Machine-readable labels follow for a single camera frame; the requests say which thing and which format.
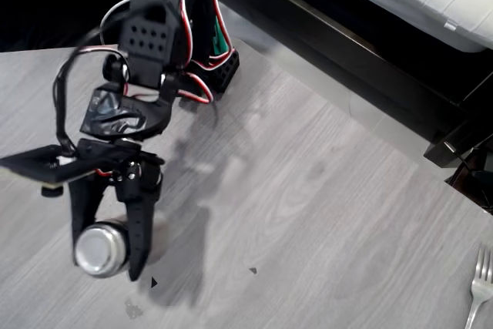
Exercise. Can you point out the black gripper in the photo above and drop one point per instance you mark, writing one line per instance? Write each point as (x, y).
(115, 156)

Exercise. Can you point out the silver metal can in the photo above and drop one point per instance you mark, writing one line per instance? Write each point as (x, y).
(98, 250)

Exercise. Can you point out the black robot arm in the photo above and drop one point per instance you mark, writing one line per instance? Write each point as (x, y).
(154, 9)

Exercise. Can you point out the small black triangle sticker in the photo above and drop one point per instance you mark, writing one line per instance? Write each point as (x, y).
(154, 282)
(253, 270)

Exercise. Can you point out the silver metal fork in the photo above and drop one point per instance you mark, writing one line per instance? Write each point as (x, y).
(481, 279)

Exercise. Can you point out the black flat camera mount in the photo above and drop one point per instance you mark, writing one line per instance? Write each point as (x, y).
(38, 163)

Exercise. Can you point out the black bed frame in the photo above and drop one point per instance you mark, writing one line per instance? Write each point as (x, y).
(346, 59)

